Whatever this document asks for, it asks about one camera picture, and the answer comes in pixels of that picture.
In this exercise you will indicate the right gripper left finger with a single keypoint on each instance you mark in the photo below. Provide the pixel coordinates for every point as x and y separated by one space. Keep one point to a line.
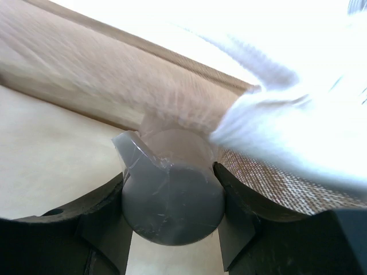
86 236

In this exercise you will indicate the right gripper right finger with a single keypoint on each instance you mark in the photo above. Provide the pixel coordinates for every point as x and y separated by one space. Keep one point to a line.
258 236

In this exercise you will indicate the clear pump bottle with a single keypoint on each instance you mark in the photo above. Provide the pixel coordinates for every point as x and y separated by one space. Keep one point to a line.
170 194

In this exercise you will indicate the brown burlap canvas bag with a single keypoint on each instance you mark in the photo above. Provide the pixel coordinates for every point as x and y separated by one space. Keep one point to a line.
276 88

